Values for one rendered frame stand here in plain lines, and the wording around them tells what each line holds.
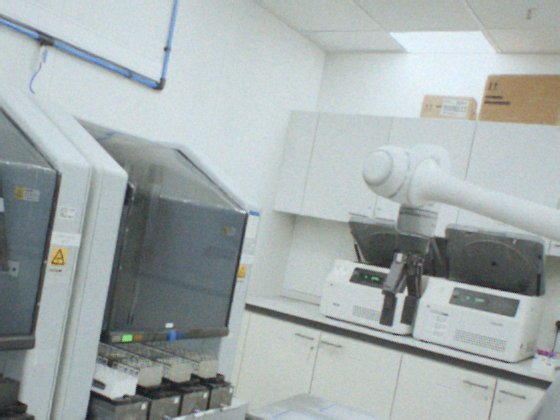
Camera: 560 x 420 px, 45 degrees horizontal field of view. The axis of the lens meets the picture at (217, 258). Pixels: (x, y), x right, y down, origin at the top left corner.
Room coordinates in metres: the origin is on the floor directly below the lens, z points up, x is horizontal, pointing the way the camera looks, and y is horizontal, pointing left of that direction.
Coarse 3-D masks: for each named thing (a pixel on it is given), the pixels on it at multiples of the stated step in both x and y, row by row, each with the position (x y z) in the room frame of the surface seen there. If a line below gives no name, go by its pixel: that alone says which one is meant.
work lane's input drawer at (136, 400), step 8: (96, 392) 1.89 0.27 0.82; (88, 400) 1.88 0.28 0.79; (96, 400) 1.86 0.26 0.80; (104, 400) 1.86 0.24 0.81; (112, 400) 1.85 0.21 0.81; (120, 400) 1.85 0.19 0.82; (128, 400) 1.87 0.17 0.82; (136, 400) 1.90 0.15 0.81; (144, 400) 1.93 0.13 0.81; (88, 408) 1.88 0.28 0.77; (96, 408) 1.86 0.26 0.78; (104, 408) 1.84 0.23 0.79; (112, 408) 1.83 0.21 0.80; (120, 408) 1.84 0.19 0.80; (128, 408) 1.86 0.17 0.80; (136, 408) 1.89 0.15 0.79; (144, 408) 1.92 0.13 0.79; (104, 416) 1.84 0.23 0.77; (112, 416) 1.83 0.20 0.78; (120, 416) 1.84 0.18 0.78; (128, 416) 1.87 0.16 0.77; (136, 416) 1.90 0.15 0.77; (144, 416) 1.93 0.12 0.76
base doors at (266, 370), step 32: (256, 320) 4.33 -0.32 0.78; (256, 352) 4.30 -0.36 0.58; (288, 352) 4.17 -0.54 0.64; (320, 352) 4.05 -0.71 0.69; (352, 352) 3.94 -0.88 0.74; (384, 352) 3.84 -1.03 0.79; (256, 384) 4.28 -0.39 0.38; (288, 384) 4.15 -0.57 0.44; (320, 384) 4.03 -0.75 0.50; (352, 384) 3.92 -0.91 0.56; (384, 384) 3.82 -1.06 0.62; (416, 384) 3.71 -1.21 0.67; (448, 384) 3.61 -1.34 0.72; (512, 384) 3.44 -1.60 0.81; (384, 416) 3.80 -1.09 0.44; (416, 416) 3.69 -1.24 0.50; (448, 416) 3.59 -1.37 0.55; (480, 416) 3.50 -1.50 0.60; (512, 416) 3.43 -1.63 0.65
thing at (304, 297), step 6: (282, 288) 4.94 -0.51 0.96; (282, 294) 4.94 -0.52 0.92; (288, 294) 4.91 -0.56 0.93; (294, 294) 4.88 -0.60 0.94; (300, 294) 4.86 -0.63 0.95; (306, 294) 4.83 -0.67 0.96; (312, 294) 4.82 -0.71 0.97; (300, 300) 4.85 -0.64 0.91; (306, 300) 4.82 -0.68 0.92; (312, 300) 4.80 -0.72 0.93; (318, 300) 4.77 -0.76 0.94; (558, 354) 3.89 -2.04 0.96
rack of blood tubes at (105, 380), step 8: (96, 368) 1.97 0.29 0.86; (104, 368) 1.99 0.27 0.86; (112, 368) 1.99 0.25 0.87; (96, 376) 1.90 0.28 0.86; (104, 376) 1.89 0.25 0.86; (112, 376) 1.91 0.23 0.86; (120, 376) 1.92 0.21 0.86; (128, 376) 1.94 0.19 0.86; (96, 384) 2.00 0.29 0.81; (104, 384) 2.00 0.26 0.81; (112, 384) 1.86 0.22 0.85; (120, 384) 1.88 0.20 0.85; (128, 384) 1.91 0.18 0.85; (104, 392) 1.87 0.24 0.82; (112, 392) 1.86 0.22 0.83; (120, 392) 1.88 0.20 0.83; (128, 392) 1.91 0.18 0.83
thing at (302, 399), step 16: (288, 400) 2.19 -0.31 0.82; (304, 400) 2.23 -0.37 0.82; (320, 400) 2.27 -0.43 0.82; (256, 416) 1.93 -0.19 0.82; (272, 416) 1.96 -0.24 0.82; (288, 416) 1.99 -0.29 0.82; (304, 416) 2.03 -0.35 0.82; (320, 416) 2.06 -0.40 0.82; (336, 416) 2.09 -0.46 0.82; (352, 416) 2.13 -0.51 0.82; (368, 416) 2.17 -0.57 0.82
